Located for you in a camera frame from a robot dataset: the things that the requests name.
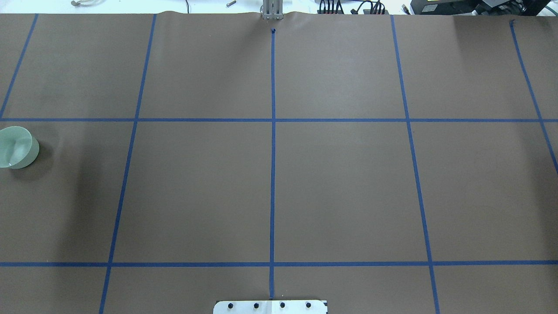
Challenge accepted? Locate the mint green bowl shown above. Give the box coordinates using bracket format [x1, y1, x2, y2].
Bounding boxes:
[0, 126, 40, 169]

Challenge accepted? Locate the black device box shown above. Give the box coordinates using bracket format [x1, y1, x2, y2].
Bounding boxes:
[410, 0, 481, 15]

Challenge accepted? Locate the brown paper table cover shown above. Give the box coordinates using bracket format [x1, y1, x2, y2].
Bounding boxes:
[1, 12, 557, 314]

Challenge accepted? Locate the black power strip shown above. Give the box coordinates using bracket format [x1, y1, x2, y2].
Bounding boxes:
[314, 0, 389, 15]

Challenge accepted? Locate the aluminium frame post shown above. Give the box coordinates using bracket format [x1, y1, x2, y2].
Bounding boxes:
[260, 0, 284, 20]

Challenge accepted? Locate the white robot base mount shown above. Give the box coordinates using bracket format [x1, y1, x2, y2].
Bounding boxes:
[213, 300, 328, 314]

